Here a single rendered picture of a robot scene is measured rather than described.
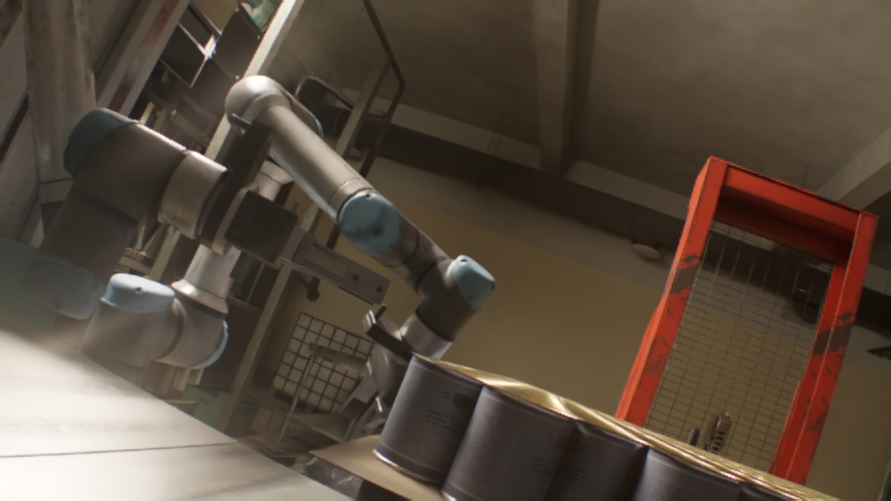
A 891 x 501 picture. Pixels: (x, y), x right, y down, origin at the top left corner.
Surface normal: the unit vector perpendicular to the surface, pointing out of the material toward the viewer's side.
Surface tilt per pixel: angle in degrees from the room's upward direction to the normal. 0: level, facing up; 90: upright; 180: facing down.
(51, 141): 103
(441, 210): 90
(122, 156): 89
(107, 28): 90
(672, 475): 92
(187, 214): 123
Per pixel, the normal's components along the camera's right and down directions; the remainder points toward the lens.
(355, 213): -0.37, -0.30
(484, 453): -0.59, -0.34
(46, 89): 0.08, 0.11
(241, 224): 0.18, -0.07
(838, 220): -0.18, -0.24
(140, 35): 0.90, 0.32
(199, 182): 0.32, -0.35
